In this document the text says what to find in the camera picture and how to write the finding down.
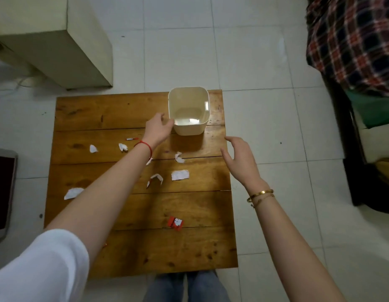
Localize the long white paper scrap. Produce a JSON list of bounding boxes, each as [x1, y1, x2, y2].
[[64, 187, 85, 200]]

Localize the person's right forearm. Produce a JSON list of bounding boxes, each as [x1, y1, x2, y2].
[[249, 189, 347, 302]]

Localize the red black plaid blanket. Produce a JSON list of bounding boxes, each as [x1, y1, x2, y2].
[[306, 0, 389, 98]]

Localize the beige cabinet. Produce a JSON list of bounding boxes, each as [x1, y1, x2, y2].
[[0, 0, 113, 91]]

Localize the person's left forearm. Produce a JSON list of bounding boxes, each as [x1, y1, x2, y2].
[[43, 144, 151, 259]]

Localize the dark wooden bed frame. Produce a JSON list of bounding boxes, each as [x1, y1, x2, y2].
[[320, 72, 389, 222]]

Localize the white plastic bin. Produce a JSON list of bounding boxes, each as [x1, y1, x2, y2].
[[168, 87, 211, 136]]

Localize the yellow brown slipper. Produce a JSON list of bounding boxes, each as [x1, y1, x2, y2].
[[375, 157, 389, 186]]

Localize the red string bracelet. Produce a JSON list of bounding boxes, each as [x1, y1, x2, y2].
[[133, 140, 153, 159]]

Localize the person's left hand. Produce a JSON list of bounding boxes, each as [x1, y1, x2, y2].
[[141, 112, 175, 150]]

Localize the thin gold chain bracelet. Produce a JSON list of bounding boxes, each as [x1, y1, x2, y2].
[[250, 194, 275, 208]]

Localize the gold bangle bracelet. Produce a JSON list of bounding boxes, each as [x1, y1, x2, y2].
[[247, 189, 274, 203]]

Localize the person's right hand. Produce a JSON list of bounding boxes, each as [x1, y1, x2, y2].
[[220, 136, 271, 195]]

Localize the grey framed dark screen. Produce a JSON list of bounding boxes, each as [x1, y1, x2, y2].
[[0, 148, 18, 241]]

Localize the person's blue jeans legs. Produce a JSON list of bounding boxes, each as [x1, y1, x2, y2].
[[143, 270, 230, 302]]

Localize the crumpled red white packet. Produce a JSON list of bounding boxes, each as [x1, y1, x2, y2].
[[167, 216, 185, 232]]

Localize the green cloth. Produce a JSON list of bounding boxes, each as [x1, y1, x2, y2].
[[344, 88, 389, 129]]

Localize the white shirt sleeve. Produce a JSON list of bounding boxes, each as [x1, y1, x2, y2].
[[0, 229, 90, 302]]

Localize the curved white paper scrap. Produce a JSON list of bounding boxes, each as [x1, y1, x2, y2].
[[147, 173, 164, 189]]

